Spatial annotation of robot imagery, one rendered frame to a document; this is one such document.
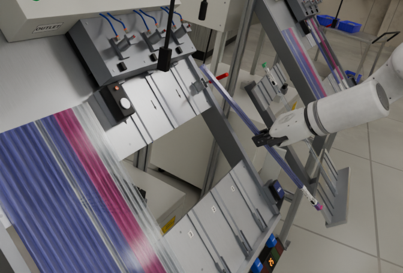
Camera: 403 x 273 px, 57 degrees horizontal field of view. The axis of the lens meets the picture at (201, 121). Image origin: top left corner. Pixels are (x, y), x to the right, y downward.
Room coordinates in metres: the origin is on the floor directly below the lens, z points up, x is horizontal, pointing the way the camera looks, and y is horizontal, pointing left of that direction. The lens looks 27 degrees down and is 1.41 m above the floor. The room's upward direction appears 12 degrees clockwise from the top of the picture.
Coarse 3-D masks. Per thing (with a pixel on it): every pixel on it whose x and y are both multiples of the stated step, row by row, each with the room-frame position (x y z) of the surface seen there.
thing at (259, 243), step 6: (276, 216) 0.86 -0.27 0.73; (270, 222) 0.84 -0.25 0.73; (276, 222) 0.83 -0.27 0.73; (270, 228) 0.80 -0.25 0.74; (264, 234) 0.78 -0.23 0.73; (270, 234) 0.78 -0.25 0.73; (258, 240) 0.76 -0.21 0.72; (264, 240) 0.75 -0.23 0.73; (258, 246) 0.72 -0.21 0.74; (252, 252) 0.70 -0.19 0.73; (258, 252) 0.71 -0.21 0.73; (246, 258) 0.69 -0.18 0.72; (252, 258) 0.68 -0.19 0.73; (246, 264) 0.66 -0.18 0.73; (240, 270) 0.64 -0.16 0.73; (246, 270) 0.64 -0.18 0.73
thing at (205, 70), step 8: (208, 72) 0.91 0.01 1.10; (216, 80) 0.91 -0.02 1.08; (216, 88) 0.90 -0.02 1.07; (224, 96) 0.89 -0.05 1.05; (232, 104) 0.89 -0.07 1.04; (240, 112) 0.88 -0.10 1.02; (248, 120) 0.88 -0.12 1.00; (256, 128) 0.88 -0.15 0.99; (272, 152) 0.86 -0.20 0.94; (280, 160) 0.85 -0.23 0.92; (288, 168) 0.85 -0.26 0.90; (296, 176) 0.85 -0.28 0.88; (296, 184) 0.84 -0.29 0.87
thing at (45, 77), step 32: (0, 32) 0.64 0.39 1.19; (0, 64) 0.59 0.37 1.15; (32, 64) 0.64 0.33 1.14; (64, 64) 0.70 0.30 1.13; (0, 96) 0.55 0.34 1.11; (32, 96) 0.59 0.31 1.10; (64, 96) 0.64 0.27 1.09; (128, 96) 0.77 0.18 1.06; (160, 96) 0.85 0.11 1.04; (192, 96) 0.95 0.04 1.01; (0, 128) 0.51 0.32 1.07; (128, 128) 0.70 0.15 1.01; (160, 128) 0.77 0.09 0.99
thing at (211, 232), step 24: (240, 168) 0.90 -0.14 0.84; (216, 192) 0.77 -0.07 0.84; (240, 192) 0.83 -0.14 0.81; (192, 216) 0.66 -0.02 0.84; (216, 216) 0.71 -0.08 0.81; (240, 216) 0.77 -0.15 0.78; (264, 216) 0.84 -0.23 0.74; (168, 240) 0.57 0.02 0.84; (192, 240) 0.61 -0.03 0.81; (216, 240) 0.66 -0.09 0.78; (240, 240) 0.72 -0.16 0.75; (192, 264) 0.57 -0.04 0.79; (216, 264) 0.61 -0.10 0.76; (240, 264) 0.66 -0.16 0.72
